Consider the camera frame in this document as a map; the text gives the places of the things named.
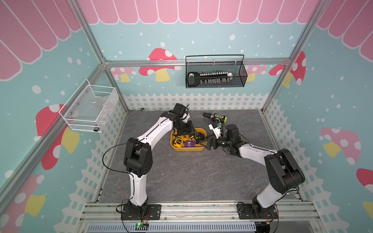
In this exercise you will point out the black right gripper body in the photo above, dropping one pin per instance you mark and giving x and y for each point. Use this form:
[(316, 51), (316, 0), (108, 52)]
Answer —
[(222, 142)]

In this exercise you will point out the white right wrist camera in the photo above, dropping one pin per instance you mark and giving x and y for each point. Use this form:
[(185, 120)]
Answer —
[(217, 129)]

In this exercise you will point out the yellow black tape measure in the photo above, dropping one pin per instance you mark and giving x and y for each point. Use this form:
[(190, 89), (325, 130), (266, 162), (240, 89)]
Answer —
[(178, 142)]

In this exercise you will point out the yellow plastic storage box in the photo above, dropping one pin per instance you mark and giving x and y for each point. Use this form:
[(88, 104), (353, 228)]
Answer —
[(185, 138)]

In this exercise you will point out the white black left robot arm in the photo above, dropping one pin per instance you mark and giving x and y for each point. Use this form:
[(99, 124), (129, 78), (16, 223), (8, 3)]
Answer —
[(138, 158)]

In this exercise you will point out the black wire mesh basket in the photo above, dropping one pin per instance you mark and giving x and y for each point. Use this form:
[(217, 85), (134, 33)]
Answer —
[(215, 71)]

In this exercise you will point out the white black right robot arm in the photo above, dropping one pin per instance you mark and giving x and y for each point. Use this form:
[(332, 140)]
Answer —
[(283, 171)]

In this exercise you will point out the green black cordless drill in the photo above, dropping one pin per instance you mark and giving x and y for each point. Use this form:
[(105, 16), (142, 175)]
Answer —
[(219, 119)]

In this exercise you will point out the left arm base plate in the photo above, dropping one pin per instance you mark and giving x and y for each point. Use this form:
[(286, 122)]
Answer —
[(144, 212)]

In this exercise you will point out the white wire mesh basket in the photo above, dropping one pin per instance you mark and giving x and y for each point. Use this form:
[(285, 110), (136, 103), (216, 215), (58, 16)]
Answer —
[(90, 108)]

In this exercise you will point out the purple tape measure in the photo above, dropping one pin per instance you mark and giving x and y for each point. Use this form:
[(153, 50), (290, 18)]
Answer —
[(189, 144)]

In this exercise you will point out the small green controller board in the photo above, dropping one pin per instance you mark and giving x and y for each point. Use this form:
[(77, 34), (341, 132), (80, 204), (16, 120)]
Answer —
[(141, 226)]

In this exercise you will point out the black socket bit set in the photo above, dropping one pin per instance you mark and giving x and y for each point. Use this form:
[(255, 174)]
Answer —
[(195, 79)]

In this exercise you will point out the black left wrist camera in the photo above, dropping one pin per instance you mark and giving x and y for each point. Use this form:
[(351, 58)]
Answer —
[(180, 110)]

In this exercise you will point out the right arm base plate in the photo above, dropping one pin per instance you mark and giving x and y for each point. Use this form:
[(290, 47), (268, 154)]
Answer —
[(255, 211)]

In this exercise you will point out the black 5m tape measure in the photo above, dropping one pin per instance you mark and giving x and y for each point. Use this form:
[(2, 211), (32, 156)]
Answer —
[(199, 137)]

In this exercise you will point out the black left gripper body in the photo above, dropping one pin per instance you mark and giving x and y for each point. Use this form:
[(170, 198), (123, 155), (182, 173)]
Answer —
[(184, 127)]

